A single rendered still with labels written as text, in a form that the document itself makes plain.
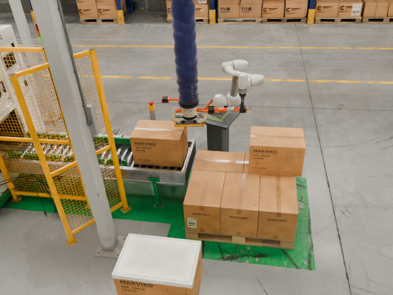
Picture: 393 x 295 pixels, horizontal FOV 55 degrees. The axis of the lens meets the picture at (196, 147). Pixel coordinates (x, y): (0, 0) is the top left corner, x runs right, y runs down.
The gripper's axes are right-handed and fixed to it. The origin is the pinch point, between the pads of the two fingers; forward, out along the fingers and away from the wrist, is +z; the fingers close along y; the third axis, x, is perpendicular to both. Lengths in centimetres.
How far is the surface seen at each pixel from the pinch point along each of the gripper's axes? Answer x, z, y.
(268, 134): 30.6, 30.0, 7.9
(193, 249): -45, 22, 178
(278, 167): 41, 58, 32
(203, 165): -46, 70, 13
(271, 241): 32, 122, 84
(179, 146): -71, 39, 18
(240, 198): -3, 70, 70
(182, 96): -64, -22, 10
